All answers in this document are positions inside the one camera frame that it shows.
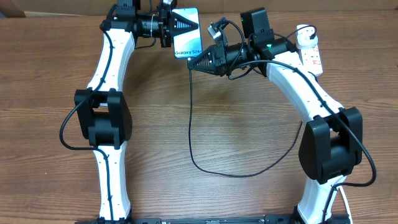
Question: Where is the blue Galaxy smartphone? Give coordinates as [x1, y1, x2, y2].
[171, 7, 203, 58]

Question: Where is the black USB charging cable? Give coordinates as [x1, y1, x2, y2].
[187, 25, 318, 179]

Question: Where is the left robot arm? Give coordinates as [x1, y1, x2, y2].
[74, 1, 202, 223]

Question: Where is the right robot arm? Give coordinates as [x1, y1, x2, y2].
[188, 8, 363, 223]

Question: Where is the white charger plug adapter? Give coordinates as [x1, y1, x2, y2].
[296, 24, 318, 50]

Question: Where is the white power strip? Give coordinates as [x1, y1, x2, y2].
[298, 44, 323, 77]

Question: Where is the brown cardboard backdrop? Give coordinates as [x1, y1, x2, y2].
[1, 0, 397, 17]

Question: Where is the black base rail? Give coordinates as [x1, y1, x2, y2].
[75, 215, 351, 224]

